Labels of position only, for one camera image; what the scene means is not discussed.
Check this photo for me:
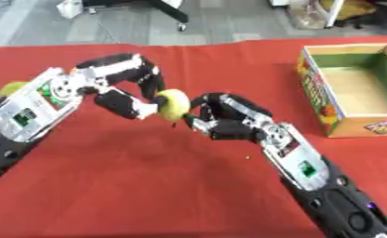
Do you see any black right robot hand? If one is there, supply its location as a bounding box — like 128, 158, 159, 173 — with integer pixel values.
181, 91, 275, 145

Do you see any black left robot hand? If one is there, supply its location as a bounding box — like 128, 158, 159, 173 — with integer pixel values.
73, 52, 171, 121

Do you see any yellow-green toy fruit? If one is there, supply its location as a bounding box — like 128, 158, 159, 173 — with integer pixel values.
154, 88, 193, 123
0, 81, 31, 99

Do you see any tan cardboard box green inside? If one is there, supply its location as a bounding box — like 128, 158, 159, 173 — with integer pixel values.
296, 43, 387, 139

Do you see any white bag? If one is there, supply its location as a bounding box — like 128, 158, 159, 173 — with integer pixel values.
55, 0, 87, 20

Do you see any white furniture leg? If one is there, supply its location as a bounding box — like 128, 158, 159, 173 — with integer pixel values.
315, 0, 347, 30

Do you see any yellow and black bag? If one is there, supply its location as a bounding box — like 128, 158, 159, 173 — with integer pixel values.
287, 0, 387, 31

